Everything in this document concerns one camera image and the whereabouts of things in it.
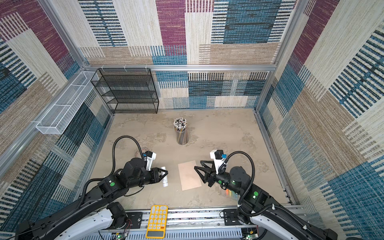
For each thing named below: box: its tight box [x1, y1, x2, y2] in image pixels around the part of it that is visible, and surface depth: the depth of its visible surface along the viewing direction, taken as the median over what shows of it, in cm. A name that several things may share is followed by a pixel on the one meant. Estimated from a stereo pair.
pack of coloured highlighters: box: [225, 189, 241, 201], surface depth 82 cm
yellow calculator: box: [145, 205, 168, 239], surface depth 74 cm
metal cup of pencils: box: [173, 117, 189, 145], surface depth 91 cm
